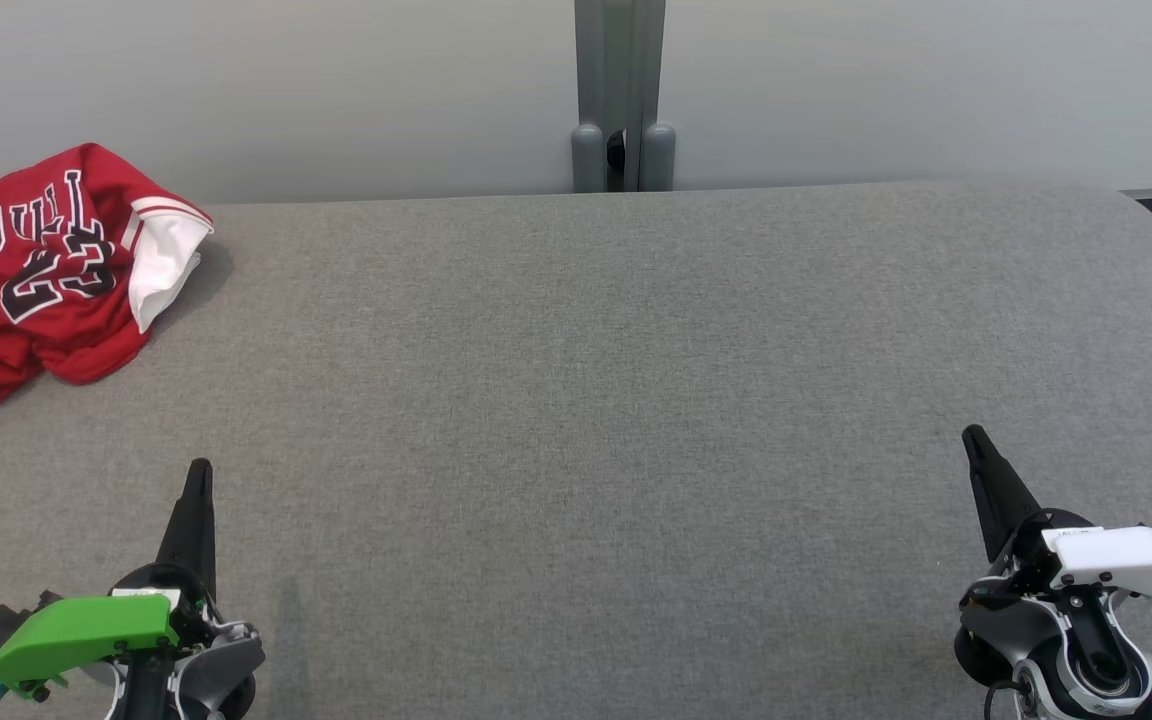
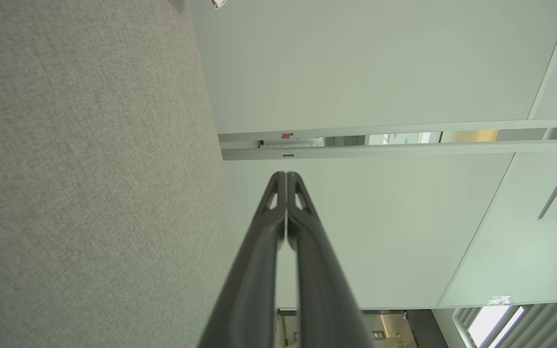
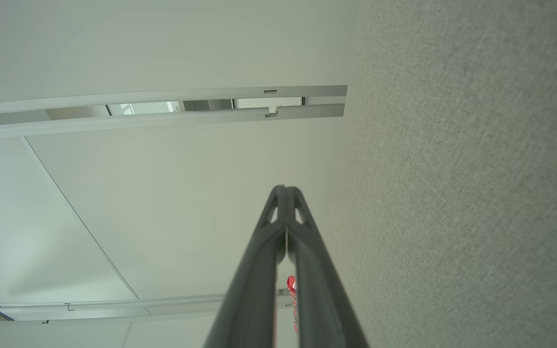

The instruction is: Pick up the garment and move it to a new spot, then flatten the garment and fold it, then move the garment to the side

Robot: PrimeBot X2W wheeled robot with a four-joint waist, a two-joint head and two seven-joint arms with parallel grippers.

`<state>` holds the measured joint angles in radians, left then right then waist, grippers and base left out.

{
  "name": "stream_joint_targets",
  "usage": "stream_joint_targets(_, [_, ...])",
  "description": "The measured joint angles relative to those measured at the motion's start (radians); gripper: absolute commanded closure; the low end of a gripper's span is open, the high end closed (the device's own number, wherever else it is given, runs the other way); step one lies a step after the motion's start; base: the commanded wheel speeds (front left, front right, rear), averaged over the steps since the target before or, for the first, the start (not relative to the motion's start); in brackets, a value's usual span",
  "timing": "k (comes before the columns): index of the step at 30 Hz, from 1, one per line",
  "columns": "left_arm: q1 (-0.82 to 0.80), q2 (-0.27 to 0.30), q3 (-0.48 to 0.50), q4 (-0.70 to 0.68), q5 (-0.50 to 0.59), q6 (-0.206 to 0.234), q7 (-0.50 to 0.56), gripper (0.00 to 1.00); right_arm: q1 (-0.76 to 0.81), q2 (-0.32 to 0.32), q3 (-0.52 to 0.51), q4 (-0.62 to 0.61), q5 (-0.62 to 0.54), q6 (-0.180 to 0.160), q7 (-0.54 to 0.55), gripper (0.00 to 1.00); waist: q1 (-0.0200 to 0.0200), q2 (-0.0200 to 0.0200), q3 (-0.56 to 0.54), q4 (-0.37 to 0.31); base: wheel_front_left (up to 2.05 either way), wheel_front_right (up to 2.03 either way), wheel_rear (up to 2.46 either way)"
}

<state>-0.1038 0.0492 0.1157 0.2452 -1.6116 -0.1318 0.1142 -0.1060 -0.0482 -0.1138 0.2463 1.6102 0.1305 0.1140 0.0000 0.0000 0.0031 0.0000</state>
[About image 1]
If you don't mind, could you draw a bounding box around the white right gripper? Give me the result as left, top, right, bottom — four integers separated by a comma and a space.
962, 425, 1152, 604

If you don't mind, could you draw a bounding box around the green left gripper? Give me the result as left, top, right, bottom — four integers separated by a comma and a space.
0, 458, 217, 696

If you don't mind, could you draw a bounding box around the red white basketball jersey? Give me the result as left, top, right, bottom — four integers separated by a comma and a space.
0, 143, 214, 386

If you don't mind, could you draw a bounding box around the grey metal partition post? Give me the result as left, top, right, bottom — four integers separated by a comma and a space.
571, 0, 677, 193

